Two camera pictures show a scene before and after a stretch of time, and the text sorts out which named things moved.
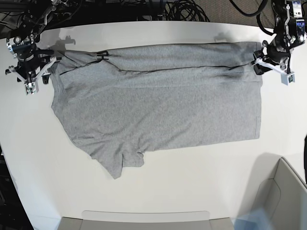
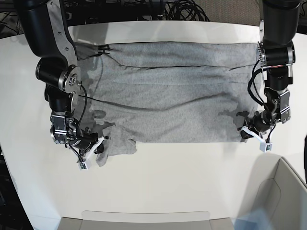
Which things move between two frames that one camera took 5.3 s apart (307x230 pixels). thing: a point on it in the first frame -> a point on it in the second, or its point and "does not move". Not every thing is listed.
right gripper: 274,55 -> 277,111
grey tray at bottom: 105,220 does not move
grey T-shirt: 118,101 does not move
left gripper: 27,53 -> 65,130
